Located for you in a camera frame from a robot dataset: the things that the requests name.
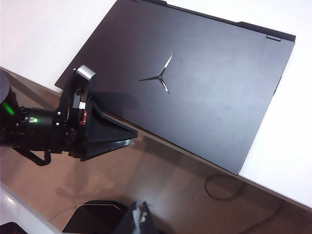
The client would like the black laptop with Y logo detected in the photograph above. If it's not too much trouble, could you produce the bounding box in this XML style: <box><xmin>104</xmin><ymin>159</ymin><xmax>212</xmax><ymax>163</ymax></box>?
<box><xmin>55</xmin><ymin>0</ymin><xmax>297</xmax><ymax>176</ymax></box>

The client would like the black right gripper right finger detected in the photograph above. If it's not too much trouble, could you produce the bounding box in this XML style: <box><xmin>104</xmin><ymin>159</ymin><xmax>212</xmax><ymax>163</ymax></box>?
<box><xmin>114</xmin><ymin>201</ymin><xmax>160</xmax><ymax>234</ymax></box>

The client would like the dark floor cable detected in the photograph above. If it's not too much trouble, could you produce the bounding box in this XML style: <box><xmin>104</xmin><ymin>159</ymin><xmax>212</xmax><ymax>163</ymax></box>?
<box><xmin>204</xmin><ymin>173</ymin><xmax>286</xmax><ymax>234</ymax></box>

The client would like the white robot base top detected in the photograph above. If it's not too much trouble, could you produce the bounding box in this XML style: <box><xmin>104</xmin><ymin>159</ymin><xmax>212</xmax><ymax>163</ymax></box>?
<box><xmin>0</xmin><ymin>181</ymin><xmax>61</xmax><ymax>234</ymax></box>

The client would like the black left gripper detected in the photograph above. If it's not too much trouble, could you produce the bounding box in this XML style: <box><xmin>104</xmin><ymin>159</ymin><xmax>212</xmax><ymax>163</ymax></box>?
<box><xmin>52</xmin><ymin>97</ymin><xmax>138</xmax><ymax>162</ymax></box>

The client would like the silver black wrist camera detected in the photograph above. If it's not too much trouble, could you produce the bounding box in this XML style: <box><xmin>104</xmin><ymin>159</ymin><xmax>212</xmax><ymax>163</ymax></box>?
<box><xmin>70</xmin><ymin>65</ymin><xmax>96</xmax><ymax>102</ymax></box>

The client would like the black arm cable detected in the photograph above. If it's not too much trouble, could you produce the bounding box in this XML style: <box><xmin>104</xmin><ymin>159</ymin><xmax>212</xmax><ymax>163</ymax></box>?
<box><xmin>20</xmin><ymin>146</ymin><xmax>52</xmax><ymax>167</ymax></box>

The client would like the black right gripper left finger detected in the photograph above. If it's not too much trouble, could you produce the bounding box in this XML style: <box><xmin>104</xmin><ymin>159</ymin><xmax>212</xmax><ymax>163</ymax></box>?
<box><xmin>60</xmin><ymin>199</ymin><xmax>129</xmax><ymax>234</ymax></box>

